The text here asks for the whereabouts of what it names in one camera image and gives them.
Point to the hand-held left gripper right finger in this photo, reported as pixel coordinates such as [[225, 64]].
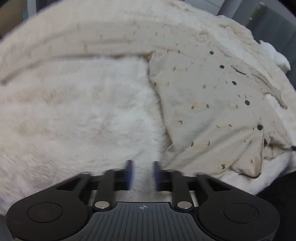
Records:
[[157, 172]]

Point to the grey headboard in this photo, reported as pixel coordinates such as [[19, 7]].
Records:
[[272, 25]]

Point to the beige printed shirt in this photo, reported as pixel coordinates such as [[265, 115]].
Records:
[[208, 104]]

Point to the cream fluffy blanket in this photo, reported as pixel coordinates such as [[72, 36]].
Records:
[[81, 104]]

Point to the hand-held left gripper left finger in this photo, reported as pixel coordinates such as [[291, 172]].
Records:
[[129, 171]]

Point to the white plush toy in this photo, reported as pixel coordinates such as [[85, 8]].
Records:
[[278, 58]]

